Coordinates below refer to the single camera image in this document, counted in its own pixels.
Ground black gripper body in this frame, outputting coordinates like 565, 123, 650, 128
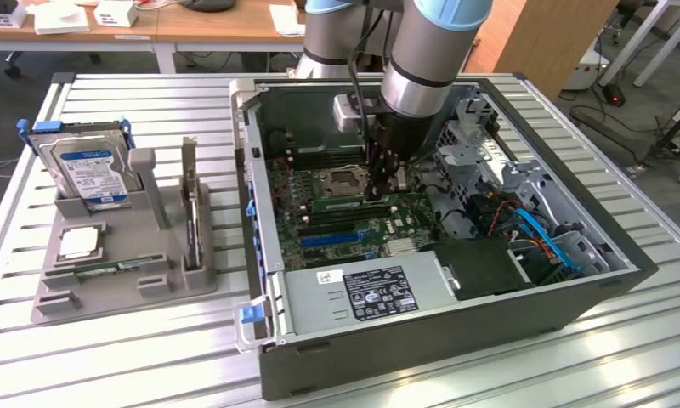
366, 110, 435, 161

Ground black RAM slot bank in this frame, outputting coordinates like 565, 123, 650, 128
287, 144, 371, 172

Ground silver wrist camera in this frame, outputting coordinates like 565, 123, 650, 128
333, 93, 385, 133

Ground wooden desk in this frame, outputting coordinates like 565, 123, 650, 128
155, 0, 482, 76
0, 0, 160, 54

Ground hard disk blue label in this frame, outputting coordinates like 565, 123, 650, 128
16, 114, 135, 212

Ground white papers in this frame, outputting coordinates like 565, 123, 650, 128
269, 3, 307, 37

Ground white cardboard box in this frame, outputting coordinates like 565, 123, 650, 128
94, 0, 140, 29

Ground wooden cabinet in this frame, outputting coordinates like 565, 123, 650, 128
462, 0, 624, 101

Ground blue wire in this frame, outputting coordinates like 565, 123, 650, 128
513, 206, 578, 269

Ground black power strip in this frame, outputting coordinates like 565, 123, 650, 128
599, 83, 630, 108

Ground CPU socket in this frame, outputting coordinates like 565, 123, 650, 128
314, 163, 371, 200

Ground graphics card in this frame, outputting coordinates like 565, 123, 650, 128
179, 135, 203, 271

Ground black floor cable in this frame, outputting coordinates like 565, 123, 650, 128
570, 105, 646, 167

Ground black and white box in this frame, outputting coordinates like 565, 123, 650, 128
0, 0, 30, 29

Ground black computer mouse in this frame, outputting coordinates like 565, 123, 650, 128
181, 0, 239, 13

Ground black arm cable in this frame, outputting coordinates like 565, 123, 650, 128
347, 8, 389, 138

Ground metal drive cage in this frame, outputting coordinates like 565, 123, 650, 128
430, 96, 518, 205

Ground black expansion slot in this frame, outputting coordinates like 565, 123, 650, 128
298, 223, 357, 239

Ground grey parts rack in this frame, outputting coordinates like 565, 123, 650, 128
31, 146, 221, 326

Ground silver CPU chip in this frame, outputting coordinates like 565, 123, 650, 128
58, 227, 104, 261

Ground black wheeled stand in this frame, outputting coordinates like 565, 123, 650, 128
626, 91, 680, 184

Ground green motherboard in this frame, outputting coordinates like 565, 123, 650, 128
263, 146, 450, 271

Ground white table frame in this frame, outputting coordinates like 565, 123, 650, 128
598, 0, 680, 88

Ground grey power supply unit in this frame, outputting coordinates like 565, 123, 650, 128
271, 250, 461, 337

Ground small silver heatsink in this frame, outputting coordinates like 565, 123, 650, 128
386, 237, 421, 256

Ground white device box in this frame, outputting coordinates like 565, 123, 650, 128
561, 37, 613, 91

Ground black open PC case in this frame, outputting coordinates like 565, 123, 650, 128
230, 76, 660, 403

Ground metal disk bay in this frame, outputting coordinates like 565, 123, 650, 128
502, 161, 632, 281

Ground blue expansion slot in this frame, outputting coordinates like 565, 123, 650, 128
299, 231, 362, 250

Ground red wire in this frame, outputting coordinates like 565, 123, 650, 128
486, 199, 561, 260

